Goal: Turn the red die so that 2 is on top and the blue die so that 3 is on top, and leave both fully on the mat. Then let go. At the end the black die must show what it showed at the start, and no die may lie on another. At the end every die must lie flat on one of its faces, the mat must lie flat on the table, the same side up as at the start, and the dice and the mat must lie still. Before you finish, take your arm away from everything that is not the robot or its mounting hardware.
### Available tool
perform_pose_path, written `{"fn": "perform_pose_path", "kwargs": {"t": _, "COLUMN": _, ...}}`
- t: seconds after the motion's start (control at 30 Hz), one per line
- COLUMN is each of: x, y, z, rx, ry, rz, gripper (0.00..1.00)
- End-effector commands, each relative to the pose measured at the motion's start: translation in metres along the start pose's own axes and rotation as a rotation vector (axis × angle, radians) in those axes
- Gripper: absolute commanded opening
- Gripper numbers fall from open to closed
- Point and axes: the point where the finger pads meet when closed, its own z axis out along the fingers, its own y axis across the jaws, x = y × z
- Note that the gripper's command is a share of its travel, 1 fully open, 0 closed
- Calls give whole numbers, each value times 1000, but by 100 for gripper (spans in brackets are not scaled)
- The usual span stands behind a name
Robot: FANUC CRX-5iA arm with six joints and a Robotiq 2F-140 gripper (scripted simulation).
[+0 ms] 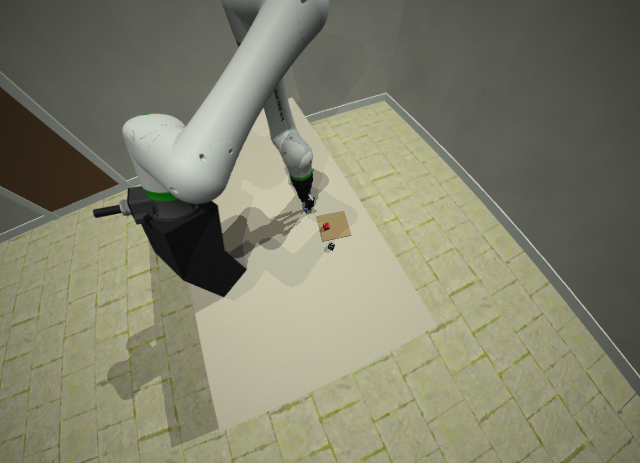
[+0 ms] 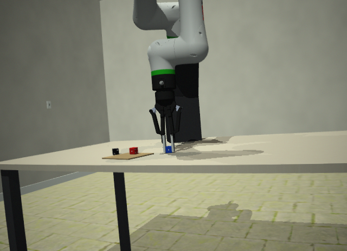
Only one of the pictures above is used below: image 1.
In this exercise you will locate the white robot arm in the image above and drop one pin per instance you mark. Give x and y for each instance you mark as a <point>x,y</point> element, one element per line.
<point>195,164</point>

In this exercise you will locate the tan square mat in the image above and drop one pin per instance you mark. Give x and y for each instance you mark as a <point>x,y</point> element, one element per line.
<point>338,226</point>

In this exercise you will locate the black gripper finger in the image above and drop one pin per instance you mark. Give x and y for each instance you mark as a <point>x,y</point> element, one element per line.
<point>302,200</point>
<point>308,202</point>

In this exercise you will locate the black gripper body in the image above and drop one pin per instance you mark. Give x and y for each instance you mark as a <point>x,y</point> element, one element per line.
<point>306,190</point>

